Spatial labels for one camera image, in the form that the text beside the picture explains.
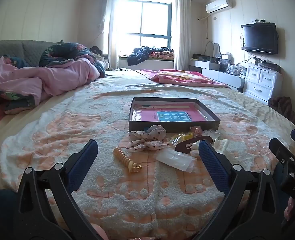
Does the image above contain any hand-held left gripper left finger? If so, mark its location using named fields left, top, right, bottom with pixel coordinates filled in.
left=12, top=139, right=108, bottom=240

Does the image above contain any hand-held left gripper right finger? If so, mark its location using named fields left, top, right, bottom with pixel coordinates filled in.
left=193, top=140, right=295, bottom=240

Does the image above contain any white hair clip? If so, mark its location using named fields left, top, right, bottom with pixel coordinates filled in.
left=213, top=138, right=230, bottom=153

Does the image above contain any clear plastic bag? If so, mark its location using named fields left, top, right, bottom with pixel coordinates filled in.
left=156, top=151, right=197, bottom=173

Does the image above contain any gold spiral hair tie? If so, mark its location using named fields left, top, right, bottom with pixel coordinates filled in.
left=113, top=147, right=142, bottom=174

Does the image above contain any dark shallow cardboard box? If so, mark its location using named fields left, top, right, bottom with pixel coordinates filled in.
left=128, top=97, right=221, bottom=133

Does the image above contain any pink polka dot scrunchie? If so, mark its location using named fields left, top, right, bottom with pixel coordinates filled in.
left=128, top=124, right=171, bottom=151

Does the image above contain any person's right hand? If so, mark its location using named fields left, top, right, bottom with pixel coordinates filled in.
left=284, top=196, right=295, bottom=221

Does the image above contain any brown hair claw clip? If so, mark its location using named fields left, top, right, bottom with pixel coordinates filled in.
left=175, top=135, right=213, bottom=154

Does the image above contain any dark brown cloth pile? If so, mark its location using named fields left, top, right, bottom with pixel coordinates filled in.
left=268, top=96, right=295, bottom=128

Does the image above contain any yellow hair accessory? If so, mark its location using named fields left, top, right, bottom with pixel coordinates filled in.
left=170, top=133, right=191, bottom=143

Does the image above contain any white drawer cabinet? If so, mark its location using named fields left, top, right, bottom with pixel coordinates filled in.
left=243, top=62, right=283, bottom=105

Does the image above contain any pink quilt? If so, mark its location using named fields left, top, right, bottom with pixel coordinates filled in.
left=0, top=56, right=101, bottom=105

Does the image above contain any white dresser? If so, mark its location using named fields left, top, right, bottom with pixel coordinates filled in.
left=189, top=58, right=245, bottom=93

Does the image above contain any pink printed blanket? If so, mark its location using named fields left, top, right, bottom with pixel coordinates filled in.
left=135, top=69, right=230, bottom=88

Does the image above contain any dark floral quilt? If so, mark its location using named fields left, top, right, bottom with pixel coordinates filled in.
left=3, top=40, right=106, bottom=78

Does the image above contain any small dresser mirror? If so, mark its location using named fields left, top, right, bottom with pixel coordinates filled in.
left=204, top=41, right=222, bottom=58

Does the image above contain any pile of clothes on sill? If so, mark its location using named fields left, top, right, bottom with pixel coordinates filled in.
left=127, top=46, right=175, bottom=67

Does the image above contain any grey quilted headboard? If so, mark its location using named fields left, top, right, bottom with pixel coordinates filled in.
left=0, top=40, right=53, bottom=73

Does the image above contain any white sheer curtain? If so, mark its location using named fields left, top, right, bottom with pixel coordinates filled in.
left=101, top=0, right=120, bottom=71
left=174, top=0, right=192, bottom=71

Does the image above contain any window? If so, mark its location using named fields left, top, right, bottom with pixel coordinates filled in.
left=119, top=0, right=176, bottom=55

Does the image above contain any white air conditioner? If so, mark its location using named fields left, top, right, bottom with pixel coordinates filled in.
left=206, top=0, right=236, bottom=14

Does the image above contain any black wall television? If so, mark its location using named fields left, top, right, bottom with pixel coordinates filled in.
left=241, top=23, right=278, bottom=55

